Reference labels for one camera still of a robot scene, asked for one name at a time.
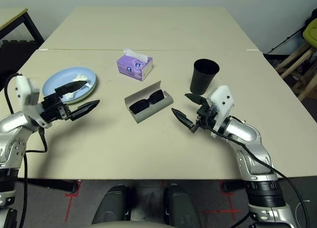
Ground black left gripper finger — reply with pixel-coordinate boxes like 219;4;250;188
54;80;88;96
70;100;101;121

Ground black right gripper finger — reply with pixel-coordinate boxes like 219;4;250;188
171;108;198;134
185;93;208;105

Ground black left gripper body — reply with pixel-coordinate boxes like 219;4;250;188
41;93;73;122

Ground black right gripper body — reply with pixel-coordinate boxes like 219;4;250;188
195;99;220;134

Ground blue plastic plate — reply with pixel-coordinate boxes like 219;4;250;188
42;66;97;104

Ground white tissue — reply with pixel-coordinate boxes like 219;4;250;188
60;73;93;100

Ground black sunglasses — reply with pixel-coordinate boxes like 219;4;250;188
129;89;164;114

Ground grey glasses case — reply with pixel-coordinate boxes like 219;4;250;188
124;81;173;124

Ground black plastic cup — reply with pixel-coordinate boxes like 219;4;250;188
190;58;220;95

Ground purple tissue pack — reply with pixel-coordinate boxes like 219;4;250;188
116;48;153;82

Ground black foam floor mat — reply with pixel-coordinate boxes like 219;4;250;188
0;39;44;90

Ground black table foot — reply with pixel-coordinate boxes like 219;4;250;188
27;178;78;194
221;180;248;193

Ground dark grey robot right leg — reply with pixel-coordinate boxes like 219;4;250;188
163;184;203;228

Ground dark grey robot leg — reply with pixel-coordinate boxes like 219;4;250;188
92;184;129;225
163;184;203;228

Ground dark grey robot left leg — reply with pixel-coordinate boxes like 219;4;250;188
92;184;129;225

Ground wooden stool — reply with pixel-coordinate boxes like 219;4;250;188
274;42;317;102

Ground black stand rod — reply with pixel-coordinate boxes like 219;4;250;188
266;28;307;54

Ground yellow-green chair seat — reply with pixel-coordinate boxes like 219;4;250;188
302;21;317;44

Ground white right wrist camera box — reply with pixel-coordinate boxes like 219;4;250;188
210;85;235;138

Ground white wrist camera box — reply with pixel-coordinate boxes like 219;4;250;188
15;75;53;129
210;85;235;138

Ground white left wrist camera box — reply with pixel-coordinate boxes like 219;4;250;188
15;75;53;129

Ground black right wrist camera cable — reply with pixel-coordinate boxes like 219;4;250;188
210;127;308;228

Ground beige side table black frame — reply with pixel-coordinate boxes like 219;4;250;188
0;7;45;44

